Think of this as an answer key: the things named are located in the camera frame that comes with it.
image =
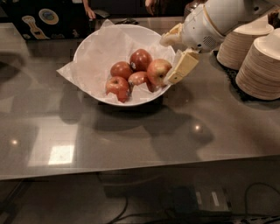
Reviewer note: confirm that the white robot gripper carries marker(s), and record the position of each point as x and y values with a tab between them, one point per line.
196	29

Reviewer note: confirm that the yellow-red apple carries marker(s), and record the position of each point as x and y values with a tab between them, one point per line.
157	70

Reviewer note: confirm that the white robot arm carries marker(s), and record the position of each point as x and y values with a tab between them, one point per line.
227	15

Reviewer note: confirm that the dark red apple top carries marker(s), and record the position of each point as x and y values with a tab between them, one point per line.
140	60

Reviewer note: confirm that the red apple centre front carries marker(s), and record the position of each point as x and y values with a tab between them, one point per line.
139	78

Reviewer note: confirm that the white ceramic bowl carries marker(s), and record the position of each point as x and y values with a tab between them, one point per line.
96	52

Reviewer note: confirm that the dark object behind bowl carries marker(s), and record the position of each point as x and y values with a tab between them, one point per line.
127	21

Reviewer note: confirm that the red apple at left-middle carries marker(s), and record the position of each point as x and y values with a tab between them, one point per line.
122	69

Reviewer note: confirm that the red apple front left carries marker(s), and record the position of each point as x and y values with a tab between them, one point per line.
118	86

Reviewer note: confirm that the left stack of paper bowls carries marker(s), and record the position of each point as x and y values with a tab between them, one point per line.
237	43

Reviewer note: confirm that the stack of paper bowls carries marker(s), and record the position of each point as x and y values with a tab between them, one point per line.
269	45
237	43

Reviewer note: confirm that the black tray mat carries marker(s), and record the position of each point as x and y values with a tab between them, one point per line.
233	81

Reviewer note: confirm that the white paper liner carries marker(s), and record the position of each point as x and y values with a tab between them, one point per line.
96	61

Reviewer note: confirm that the right stack of paper bowls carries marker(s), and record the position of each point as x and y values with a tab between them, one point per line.
269	45

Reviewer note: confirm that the black power adapter under table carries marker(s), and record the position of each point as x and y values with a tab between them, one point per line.
208	200

